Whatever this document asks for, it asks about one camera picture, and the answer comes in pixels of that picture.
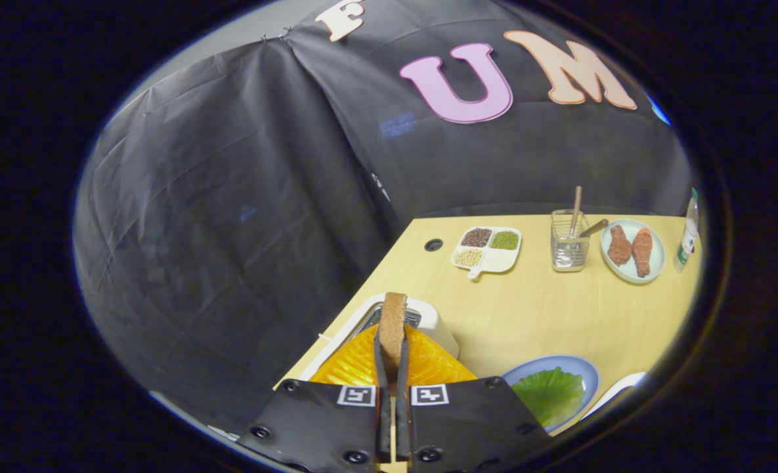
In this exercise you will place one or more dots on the white plate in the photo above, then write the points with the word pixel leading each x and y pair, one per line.
pixel 618 389

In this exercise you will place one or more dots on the white divided seed dish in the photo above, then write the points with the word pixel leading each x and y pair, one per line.
pixel 497 261

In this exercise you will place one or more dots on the black backdrop cloth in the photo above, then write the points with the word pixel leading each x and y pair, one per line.
pixel 231 197

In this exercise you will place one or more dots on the clear plastic water bottle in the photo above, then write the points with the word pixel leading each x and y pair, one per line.
pixel 687 240

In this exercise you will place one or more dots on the brown meat piece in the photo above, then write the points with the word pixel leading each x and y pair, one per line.
pixel 620 248
pixel 643 253

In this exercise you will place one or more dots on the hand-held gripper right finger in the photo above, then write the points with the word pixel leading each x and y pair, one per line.
pixel 403 407

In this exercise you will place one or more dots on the blue plate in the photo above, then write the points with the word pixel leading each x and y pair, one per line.
pixel 589 374

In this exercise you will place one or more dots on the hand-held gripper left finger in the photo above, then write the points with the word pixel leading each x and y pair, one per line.
pixel 382 407

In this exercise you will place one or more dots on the green lettuce leaf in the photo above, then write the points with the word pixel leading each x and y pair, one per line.
pixel 549 394

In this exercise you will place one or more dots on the cream white toaster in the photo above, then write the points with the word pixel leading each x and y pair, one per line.
pixel 436 323

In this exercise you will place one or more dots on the brown-crust toast bread slice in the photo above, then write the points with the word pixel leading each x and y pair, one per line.
pixel 393 322

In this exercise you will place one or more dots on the pale green plate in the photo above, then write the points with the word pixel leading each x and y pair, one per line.
pixel 658 263

